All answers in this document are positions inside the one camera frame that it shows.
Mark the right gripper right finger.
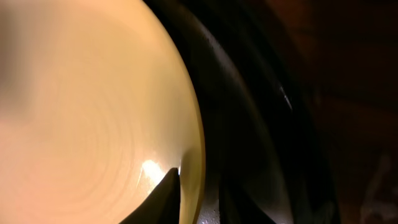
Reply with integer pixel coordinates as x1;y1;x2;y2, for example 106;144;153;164
219;180;275;224

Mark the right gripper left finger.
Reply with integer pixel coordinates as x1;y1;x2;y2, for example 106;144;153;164
120;168;181;224

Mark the yellow plate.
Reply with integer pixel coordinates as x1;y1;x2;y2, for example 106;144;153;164
1;1;205;223

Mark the round black tray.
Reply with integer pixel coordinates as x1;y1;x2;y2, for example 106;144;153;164
147;0;340;223

